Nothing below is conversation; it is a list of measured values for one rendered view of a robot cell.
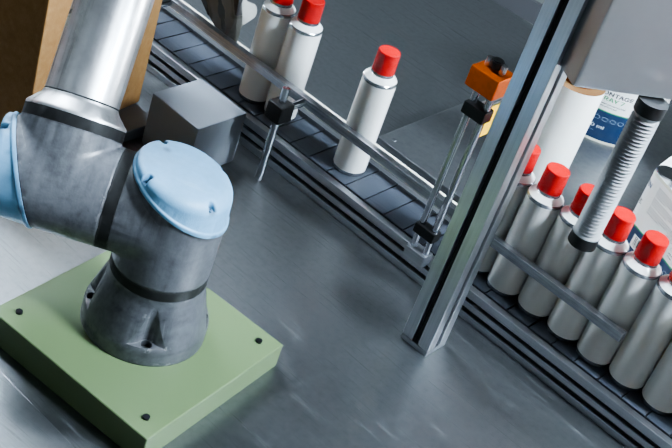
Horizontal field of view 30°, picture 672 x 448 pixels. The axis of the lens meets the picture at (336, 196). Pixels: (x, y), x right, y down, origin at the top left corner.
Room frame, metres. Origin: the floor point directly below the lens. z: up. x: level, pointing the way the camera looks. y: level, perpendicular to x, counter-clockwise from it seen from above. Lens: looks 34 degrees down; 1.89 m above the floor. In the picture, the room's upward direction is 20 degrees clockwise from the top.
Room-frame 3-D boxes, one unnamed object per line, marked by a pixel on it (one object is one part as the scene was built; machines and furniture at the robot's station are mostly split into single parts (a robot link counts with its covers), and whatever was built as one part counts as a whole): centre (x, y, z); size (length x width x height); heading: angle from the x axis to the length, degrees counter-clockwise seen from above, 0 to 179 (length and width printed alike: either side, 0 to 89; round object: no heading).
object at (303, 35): (1.66, 0.13, 0.98); 0.05 x 0.05 x 0.20
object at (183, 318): (1.13, 0.17, 0.92); 0.15 x 0.15 x 0.10
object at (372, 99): (1.59, 0.00, 0.98); 0.05 x 0.05 x 0.20
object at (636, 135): (1.30, -0.30, 1.18); 0.04 x 0.04 x 0.21
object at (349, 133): (1.58, 0.06, 0.96); 1.07 x 0.01 x 0.01; 59
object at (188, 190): (1.13, 0.17, 1.04); 0.13 x 0.12 x 0.14; 95
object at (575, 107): (1.74, -0.29, 1.03); 0.09 x 0.09 x 0.30
